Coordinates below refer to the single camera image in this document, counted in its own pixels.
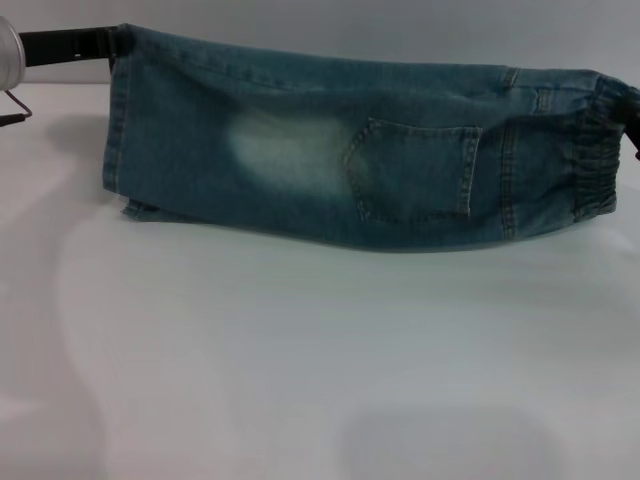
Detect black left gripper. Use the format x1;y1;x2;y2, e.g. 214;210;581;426
17;24;133;70

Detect blue denim shorts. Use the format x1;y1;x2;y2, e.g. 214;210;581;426
102;22;640;251

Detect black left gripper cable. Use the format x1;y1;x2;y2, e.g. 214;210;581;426
0;89;34;129

